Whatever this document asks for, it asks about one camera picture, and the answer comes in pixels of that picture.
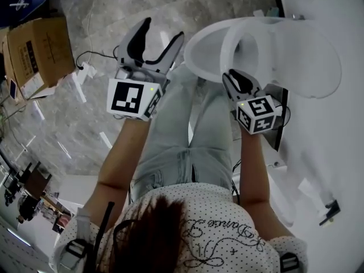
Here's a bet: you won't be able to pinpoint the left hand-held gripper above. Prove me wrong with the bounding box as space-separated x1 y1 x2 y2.
106 17 185 122

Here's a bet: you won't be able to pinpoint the white power strip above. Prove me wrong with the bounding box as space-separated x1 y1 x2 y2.
77 62 98 85

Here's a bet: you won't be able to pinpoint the white phone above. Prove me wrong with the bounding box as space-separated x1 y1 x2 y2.
8 78 18 100

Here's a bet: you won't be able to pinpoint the printed brown cardboard box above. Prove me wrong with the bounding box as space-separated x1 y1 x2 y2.
5 17 77 101

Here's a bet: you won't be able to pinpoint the black paper holder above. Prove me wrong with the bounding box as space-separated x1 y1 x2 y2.
318 199 342 228

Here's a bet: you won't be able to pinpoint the person's right forearm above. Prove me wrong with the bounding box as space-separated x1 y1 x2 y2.
237 126 274 210

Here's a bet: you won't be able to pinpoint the black power cable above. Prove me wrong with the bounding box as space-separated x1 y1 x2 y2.
75 45 121 68

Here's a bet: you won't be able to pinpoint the thin white cable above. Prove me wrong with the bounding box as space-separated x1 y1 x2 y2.
85 0 106 63

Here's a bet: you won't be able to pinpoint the white toilet seat ring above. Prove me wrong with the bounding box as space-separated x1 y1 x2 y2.
221 20 275 82

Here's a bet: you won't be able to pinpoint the light grey trousers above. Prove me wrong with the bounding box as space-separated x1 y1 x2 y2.
132 65 235 199

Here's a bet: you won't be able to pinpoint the person's left forearm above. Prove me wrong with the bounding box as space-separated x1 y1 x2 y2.
96 118 153 199

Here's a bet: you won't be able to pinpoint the thin black cable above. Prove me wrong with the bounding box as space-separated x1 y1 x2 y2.
231 159 243 205

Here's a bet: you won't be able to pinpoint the white toilet seat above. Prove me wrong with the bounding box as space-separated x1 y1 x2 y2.
235 16 342 100

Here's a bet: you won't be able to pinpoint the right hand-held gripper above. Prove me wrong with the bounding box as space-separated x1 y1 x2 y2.
221 69 282 135

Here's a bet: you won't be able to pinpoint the dotted white shirt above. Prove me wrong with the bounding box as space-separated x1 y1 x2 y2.
49 182 309 273

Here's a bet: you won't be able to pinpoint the small metal item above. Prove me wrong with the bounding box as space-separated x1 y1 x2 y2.
10 0 30 11

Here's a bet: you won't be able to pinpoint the white paper sheet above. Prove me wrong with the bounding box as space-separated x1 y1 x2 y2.
297 177 334 210

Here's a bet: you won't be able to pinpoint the grey harness buckle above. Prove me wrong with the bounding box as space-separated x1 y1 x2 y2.
59 239 89 270
280 252 300 273

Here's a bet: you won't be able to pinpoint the black shoulder strap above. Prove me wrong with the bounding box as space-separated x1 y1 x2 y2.
93 201 116 267

